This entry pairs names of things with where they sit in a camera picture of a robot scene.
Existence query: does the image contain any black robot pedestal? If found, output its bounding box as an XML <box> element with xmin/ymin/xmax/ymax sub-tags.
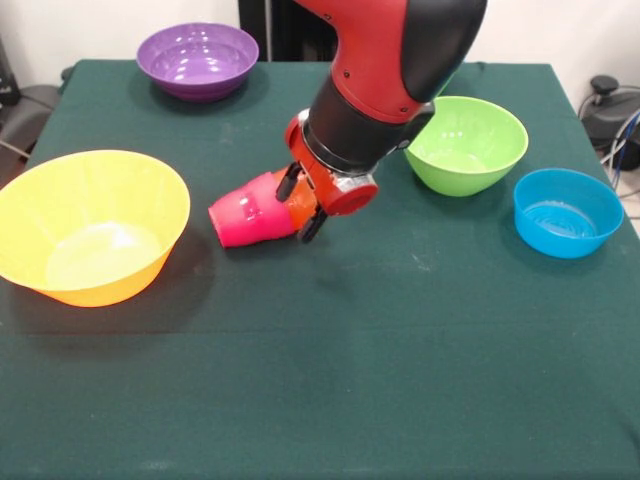
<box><xmin>238</xmin><ymin>0</ymin><xmax>341</xmax><ymax>62</ymax></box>

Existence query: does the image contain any dark green tablecloth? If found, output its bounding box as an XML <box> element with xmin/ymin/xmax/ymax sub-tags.
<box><xmin>0</xmin><ymin>59</ymin><xmax>640</xmax><ymax>480</ymax></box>

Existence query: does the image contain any large green bowl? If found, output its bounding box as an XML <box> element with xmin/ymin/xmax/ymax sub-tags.
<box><xmin>403</xmin><ymin>95</ymin><xmax>530</xmax><ymax>198</ymax></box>

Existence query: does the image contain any large orange bowl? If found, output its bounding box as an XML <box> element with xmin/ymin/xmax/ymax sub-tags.
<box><xmin>0</xmin><ymin>149</ymin><xmax>192</xmax><ymax>309</ymax></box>

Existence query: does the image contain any tangle of cables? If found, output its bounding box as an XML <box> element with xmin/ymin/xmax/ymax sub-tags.
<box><xmin>599</xmin><ymin>112</ymin><xmax>640</xmax><ymax>196</ymax></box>

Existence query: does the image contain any shallow blue bowl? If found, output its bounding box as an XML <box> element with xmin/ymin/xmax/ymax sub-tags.
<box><xmin>513</xmin><ymin>167</ymin><xmax>625</xmax><ymax>260</ymax></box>

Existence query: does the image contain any orange-red cup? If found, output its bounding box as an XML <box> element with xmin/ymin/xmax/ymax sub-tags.
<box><xmin>272</xmin><ymin>167</ymin><xmax>321</xmax><ymax>235</ymax></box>

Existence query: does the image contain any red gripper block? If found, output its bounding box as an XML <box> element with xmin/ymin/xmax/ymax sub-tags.
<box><xmin>274</xmin><ymin>110</ymin><xmax>380</xmax><ymax>245</ymax></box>

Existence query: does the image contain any purple bowl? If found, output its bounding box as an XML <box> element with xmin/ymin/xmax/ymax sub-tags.
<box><xmin>135</xmin><ymin>21</ymin><xmax>261</xmax><ymax>104</ymax></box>

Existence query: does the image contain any pink cup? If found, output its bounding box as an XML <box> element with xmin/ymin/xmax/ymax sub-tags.
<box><xmin>207</xmin><ymin>171</ymin><xmax>295</xmax><ymax>249</ymax></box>

